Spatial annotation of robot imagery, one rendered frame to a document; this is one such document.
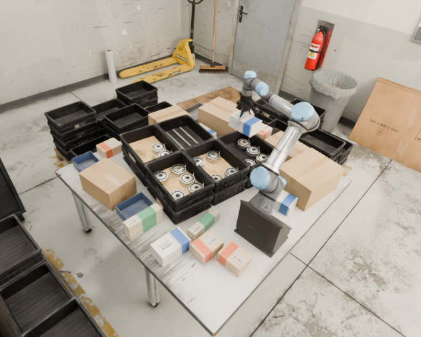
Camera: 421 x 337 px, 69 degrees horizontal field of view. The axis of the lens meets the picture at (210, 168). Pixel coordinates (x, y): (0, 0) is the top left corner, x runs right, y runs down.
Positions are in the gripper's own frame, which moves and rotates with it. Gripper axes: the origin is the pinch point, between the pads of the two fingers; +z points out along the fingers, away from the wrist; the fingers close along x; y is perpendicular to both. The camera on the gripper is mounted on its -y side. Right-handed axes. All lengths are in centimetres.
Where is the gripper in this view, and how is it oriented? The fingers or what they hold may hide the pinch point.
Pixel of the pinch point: (245, 121)
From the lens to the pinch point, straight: 222.1
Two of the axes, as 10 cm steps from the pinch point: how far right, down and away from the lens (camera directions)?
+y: -7.3, -4.8, 4.9
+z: -0.7, 7.6, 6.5
